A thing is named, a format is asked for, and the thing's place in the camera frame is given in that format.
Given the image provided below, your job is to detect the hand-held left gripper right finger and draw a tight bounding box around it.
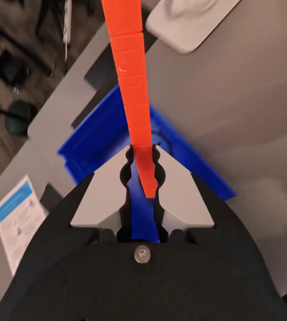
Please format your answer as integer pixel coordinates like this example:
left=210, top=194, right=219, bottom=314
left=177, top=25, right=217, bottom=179
left=153, top=146, right=215, bottom=233

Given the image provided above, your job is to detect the printed paper sheet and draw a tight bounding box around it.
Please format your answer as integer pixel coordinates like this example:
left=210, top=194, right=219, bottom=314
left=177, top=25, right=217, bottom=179
left=0, top=174, right=48, bottom=276

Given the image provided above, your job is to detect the white board stand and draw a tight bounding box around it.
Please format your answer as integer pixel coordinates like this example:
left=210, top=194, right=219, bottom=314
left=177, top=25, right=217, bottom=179
left=145, top=0, right=242, bottom=55

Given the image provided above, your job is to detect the white power strip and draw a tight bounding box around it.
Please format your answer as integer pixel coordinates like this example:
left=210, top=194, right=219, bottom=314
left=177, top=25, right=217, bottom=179
left=63, top=0, right=73, bottom=46

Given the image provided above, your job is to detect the blue plastic bin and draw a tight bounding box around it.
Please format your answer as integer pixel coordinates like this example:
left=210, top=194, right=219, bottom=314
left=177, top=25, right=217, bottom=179
left=57, top=83, right=237, bottom=244

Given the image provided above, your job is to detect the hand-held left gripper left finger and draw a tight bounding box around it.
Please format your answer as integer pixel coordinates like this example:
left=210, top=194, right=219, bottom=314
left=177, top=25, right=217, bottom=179
left=70, top=147, right=134, bottom=233

